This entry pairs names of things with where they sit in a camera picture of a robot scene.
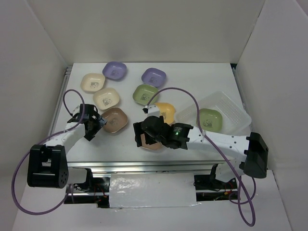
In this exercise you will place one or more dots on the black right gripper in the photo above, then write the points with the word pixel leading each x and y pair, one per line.
pixel 138 131

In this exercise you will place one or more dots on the purple panda plate right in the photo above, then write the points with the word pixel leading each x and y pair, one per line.
pixel 154 77

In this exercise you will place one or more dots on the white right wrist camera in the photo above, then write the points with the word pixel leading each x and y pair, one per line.
pixel 151 110

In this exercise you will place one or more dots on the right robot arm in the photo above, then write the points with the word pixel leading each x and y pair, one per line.
pixel 249 154

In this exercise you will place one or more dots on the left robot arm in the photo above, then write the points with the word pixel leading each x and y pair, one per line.
pixel 47 166

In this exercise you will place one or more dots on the cream panda plate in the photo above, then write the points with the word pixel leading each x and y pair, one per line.
pixel 92 82
pixel 106 98

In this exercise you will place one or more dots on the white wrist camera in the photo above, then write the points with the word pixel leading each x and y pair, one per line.
pixel 77 111
pixel 151 110

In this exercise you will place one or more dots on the yellow panda plate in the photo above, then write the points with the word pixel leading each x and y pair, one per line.
pixel 167 111

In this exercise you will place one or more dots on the white foam cover panel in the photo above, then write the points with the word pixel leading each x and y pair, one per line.
pixel 152 190

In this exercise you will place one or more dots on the purple panda plate left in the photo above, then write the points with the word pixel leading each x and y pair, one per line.
pixel 114 70

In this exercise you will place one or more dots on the cream panda plate upper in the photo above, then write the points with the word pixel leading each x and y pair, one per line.
pixel 92 82

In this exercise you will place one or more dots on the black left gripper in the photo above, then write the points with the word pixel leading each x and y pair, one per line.
pixel 100 121

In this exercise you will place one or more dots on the purple panda plate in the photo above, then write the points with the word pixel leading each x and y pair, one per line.
pixel 114 70
pixel 154 77

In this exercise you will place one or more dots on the green panda plate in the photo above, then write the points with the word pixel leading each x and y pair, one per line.
pixel 210 120
pixel 143 93

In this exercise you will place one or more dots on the brown panda plate front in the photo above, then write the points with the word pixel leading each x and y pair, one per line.
pixel 153 147

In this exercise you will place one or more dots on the brown panda plate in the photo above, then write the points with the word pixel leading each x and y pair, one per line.
pixel 153 147
pixel 116 120

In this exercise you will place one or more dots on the white perforated plastic bin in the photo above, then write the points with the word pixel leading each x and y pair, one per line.
pixel 235 119

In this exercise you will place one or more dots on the cream panda plate lower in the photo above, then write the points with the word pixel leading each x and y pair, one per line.
pixel 106 98

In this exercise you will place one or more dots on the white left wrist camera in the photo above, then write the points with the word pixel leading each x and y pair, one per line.
pixel 77 111

